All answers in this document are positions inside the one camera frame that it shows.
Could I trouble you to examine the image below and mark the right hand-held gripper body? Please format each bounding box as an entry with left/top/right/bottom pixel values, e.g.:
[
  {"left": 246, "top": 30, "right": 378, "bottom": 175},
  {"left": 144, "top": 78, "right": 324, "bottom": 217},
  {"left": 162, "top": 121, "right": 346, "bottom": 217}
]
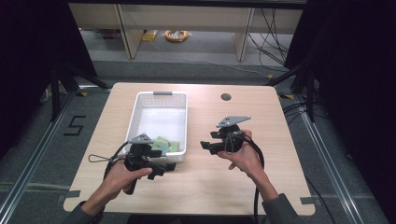
[{"left": 215, "top": 116, "right": 252, "bottom": 154}]

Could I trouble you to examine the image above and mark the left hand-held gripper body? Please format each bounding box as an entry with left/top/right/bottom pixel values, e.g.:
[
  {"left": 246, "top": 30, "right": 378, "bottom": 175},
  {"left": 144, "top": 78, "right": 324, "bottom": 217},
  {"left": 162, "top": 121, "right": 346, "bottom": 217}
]
[{"left": 123, "top": 133, "right": 166, "bottom": 196}]

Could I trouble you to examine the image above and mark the light green towel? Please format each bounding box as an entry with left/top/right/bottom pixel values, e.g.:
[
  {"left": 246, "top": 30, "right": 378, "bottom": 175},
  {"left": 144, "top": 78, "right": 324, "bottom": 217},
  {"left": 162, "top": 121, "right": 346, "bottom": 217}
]
[{"left": 152, "top": 135, "right": 171, "bottom": 149}]

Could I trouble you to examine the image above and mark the white perforated plastic basket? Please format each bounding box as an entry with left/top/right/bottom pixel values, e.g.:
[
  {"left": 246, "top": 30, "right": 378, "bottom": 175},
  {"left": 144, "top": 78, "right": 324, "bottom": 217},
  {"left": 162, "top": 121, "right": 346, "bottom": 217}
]
[{"left": 124, "top": 91, "right": 189, "bottom": 163}]

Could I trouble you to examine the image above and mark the person's right hand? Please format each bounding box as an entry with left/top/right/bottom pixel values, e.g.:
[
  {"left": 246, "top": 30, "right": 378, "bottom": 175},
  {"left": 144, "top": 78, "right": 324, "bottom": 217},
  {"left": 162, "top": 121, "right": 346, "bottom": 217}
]
[{"left": 217, "top": 129, "right": 266, "bottom": 182}]

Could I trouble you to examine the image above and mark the person's left hand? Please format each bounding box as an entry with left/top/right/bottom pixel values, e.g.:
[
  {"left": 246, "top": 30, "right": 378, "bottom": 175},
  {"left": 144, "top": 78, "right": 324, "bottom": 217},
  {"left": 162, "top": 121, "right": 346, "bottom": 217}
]
[{"left": 101, "top": 159, "right": 154, "bottom": 196}]

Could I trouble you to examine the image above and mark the black metal stand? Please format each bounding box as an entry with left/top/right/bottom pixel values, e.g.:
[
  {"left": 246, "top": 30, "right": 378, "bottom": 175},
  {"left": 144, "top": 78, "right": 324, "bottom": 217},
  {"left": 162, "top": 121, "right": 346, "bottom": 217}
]
[
  {"left": 264, "top": 60, "right": 317, "bottom": 123},
  {"left": 49, "top": 60, "right": 111, "bottom": 123}
]

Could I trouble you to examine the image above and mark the yellow packet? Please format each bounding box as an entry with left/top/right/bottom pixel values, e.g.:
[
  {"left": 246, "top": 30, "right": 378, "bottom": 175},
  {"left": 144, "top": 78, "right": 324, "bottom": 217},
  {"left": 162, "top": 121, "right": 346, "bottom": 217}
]
[{"left": 141, "top": 29, "right": 159, "bottom": 43}]

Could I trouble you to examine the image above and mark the beige wooden desk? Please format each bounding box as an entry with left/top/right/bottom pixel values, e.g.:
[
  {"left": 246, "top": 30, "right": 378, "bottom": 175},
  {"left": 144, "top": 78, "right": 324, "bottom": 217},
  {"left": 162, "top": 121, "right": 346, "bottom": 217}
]
[{"left": 68, "top": 2, "right": 304, "bottom": 63}]

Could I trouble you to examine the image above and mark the black curtain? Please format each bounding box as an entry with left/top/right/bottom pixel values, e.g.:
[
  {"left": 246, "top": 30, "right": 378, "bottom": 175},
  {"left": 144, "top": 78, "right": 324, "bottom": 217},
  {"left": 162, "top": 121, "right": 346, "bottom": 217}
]
[
  {"left": 0, "top": 0, "right": 97, "bottom": 160},
  {"left": 284, "top": 0, "right": 396, "bottom": 224}
]

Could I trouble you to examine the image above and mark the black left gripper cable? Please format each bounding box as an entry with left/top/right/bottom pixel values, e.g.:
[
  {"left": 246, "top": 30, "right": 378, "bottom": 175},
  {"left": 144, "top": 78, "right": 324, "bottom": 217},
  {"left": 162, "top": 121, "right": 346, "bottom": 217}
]
[{"left": 103, "top": 141, "right": 130, "bottom": 181}]

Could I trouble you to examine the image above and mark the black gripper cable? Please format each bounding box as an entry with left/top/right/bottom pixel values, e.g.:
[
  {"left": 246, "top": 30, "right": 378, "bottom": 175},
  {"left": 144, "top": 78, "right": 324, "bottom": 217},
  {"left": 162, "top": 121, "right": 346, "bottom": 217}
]
[
  {"left": 241, "top": 133, "right": 266, "bottom": 224},
  {"left": 103, "top": 141, "right": 130, "bottom": 181}
]

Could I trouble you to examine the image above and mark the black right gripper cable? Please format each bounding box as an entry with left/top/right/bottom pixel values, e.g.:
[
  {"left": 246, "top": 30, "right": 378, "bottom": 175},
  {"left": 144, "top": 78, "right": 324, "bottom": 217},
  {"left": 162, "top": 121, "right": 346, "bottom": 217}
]
[{"left": 241, "top": 133, "right": 266, "bottom": 224}]

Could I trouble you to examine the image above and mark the thin wire loop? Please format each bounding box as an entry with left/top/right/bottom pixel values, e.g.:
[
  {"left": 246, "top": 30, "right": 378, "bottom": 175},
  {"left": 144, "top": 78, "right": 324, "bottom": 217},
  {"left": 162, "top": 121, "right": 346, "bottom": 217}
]
[{"left": 88, "top": 153, "right": 111, "bottom": 163}]

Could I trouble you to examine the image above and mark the metal floor rail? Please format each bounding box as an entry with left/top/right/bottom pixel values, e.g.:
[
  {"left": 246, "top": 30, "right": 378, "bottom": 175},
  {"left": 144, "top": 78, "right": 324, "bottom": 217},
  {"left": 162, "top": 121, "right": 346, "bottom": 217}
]
[
  {"left": 293, "top": 94, "right": 365, "bottom": 224},
  {"left": 0, "top": 88, "right": 82, "bottom": 217}
]

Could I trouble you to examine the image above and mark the bundle of black cables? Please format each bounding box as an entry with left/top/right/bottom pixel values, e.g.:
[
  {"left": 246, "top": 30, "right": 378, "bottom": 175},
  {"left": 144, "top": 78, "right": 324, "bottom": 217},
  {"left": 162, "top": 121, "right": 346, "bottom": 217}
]
[{"left": 247, "top": 7, "right": 292, "bottom": 71}]

